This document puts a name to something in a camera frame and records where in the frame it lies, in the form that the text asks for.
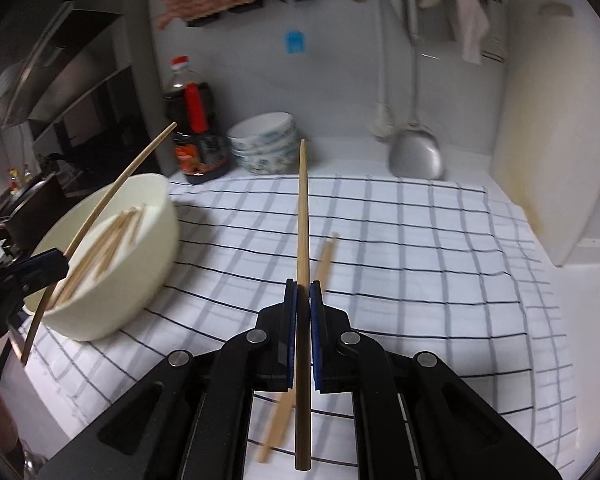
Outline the wooden chopstick two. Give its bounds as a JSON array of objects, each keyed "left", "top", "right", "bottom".
[{"left": 52, "top": 207, "right": 140, "bottom": 308}]

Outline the wooden chopstick eight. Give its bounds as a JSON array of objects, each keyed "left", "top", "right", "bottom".
[{"left": 296, "top": 139, "right": 312, "bottom": 471}]

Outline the wooden chopstick seven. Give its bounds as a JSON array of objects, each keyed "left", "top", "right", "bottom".
[{"left": 20, "top": 122, "right": 178, "bottom": 366}]

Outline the wooden chopstick three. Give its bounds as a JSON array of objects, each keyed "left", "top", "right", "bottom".
[{"left": 56, "top": 205, "right": 146, "bottom": 304}]

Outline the wooden chopstick four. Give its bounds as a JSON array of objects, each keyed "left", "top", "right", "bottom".
[{"left": 95, "top": 207, "right": 140, "bottom": 278}]

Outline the wooden chopstick nine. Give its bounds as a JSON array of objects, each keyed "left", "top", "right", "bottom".
[{"left": 258, "top": 233, "right": 339, "bottom": 464}]

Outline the wooden chopstick ten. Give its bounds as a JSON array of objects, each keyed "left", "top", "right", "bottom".
[{"left": 111, "top": 205, "right": 146, "bottom": 266}]

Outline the wooden chopstick one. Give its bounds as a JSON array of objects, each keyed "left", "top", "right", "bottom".
[{"left": 50, "top": 219, "right": 116, "bottom": 309}]

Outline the dark cooking pot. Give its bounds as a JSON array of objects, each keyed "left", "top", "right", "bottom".
[{"left": 0, "top": 172, "right": 69, "bottom": 255}]

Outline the large white round basin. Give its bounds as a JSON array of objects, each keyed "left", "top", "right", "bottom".
[{"left": 42, "top": 174, "right": 180, "bottom": 341}]

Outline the white black checkered cloth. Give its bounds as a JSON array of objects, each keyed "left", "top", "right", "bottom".
[{"left": 26, "top": 176, "right": 578, "bottom": 474}]

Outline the bottom floral ceramic bowl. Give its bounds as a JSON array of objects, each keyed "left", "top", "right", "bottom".
[{"left": 234, "top": 143, "right": 299, "bottom": 174}]

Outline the floral ceramic bowl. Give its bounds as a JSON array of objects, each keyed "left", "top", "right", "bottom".
[
  {"left": 226, "top": 112, "right": 297, "bottom": 148},
  {"left": 234, "top": 143, "right": 299, "bottom": 174},
  {"left": 230, "top": 131, "right": 299, "bottom": 157}
]

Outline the middle floral ceramic bowl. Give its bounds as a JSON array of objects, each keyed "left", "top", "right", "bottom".
[{"left": 230, "top": 131, "right": 299, "bottom": 157}]

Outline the black range hood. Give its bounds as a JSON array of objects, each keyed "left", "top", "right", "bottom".
[{"left": 0, "top": 0, "right": 168, "bottom": 185}]

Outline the dark soy sauce bottle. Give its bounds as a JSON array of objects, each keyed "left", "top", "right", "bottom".
[{"left": 163, "top": 55, "right": 230, "bottom": 184}]

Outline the top floral ceramic bowl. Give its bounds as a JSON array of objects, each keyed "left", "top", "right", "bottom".
[{"left": 226, "top": 112, "right": 297, "bottom": 148}]

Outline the steel spatula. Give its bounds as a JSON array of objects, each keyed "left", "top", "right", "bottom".
[{"left": 388, "top": 0, "right": 444, "bottom": 180}]

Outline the white cutting board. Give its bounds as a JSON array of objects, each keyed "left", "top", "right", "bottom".
[{"left": 491, "top": 0, "right": 600, "bottom": 266}]

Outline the pink hanging rag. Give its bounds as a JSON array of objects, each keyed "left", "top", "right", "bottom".
[{"left": 418, "top": 0, "right": 490, "bottom": 65}]

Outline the blue wall hook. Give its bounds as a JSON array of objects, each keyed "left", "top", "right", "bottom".
[{"left": 285, "top": 29, "right": 306, "bottom": 54}]

